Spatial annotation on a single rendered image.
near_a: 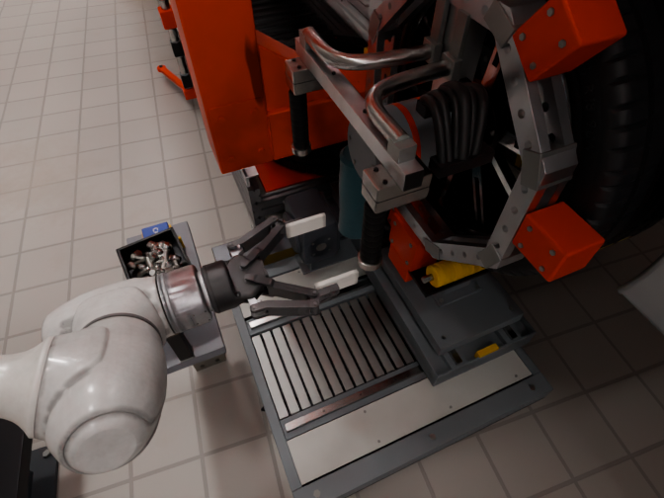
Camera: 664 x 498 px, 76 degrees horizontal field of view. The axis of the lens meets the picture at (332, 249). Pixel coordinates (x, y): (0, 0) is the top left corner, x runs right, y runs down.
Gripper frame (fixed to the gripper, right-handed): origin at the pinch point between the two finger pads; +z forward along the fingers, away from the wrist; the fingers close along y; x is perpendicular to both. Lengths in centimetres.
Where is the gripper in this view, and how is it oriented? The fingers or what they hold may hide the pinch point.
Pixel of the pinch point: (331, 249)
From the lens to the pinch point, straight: 67.9
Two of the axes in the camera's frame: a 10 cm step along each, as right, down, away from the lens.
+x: 0.1, -6.2, -7.8
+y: 4.0, 7.2, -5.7
